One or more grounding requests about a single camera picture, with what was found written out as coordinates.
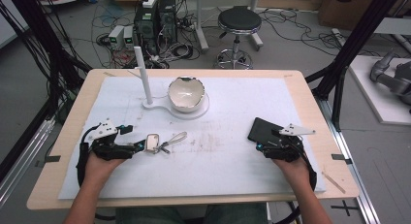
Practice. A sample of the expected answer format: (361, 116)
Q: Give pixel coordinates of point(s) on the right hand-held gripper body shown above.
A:
(284, 149)

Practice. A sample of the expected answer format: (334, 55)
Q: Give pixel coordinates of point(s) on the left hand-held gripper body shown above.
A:
(106, 148)

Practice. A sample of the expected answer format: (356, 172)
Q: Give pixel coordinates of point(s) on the black tablet slab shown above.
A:
(261, 131)

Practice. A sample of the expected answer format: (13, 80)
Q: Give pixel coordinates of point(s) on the person's left hand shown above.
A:
(98, 169)

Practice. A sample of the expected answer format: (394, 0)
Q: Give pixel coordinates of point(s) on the person's right hand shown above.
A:
(292, 172)

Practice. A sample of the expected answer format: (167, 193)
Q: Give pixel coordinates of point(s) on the white table mat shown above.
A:
(226, 172)

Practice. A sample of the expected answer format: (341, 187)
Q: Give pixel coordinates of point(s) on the wooden table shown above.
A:
(311, 98)

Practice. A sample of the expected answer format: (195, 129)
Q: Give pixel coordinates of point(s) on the white stand with pole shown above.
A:
(147, 78)

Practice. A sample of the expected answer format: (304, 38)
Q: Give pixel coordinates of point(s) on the black tape strip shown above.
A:
(341, 157)
(51, 159)

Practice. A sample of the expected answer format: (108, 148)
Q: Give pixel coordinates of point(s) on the thin wooden stick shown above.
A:
(334, 183)

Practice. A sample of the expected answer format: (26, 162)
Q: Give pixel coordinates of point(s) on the white eggshell-shaped bowl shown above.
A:
(187, 94)

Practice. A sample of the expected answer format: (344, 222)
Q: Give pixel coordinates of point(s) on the person's legs in jeans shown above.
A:
(226, 215)

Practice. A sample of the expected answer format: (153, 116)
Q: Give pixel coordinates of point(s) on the black tape cross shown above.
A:
(345, 207)

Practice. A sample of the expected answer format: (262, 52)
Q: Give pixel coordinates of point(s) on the grey power supply unit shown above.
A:
(115, 36)
(128, 38)

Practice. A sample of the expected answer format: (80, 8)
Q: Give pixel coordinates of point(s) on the white desk leg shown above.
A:
(256, 36)
(200, 26)

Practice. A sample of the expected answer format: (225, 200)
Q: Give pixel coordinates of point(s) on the white platform board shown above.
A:
(371, 98)

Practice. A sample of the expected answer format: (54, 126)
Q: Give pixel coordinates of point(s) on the black computer tower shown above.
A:
(146, 30)
(167, 18)

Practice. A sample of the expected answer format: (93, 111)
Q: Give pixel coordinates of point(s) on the white power strip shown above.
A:
(339, 36)

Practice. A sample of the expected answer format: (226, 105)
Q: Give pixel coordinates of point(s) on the black round stool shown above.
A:
(239, 20)

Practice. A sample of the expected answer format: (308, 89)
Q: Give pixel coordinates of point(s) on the white box on computer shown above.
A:
(150, 1)

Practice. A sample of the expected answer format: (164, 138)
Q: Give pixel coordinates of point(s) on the large cardboard box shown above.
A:
(349, 9)

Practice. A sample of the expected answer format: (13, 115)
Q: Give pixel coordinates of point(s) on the aluminium rail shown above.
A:
(352, 172)
(22, 159)

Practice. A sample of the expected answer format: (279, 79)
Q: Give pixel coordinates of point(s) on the black frame post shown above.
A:
(352, 46)

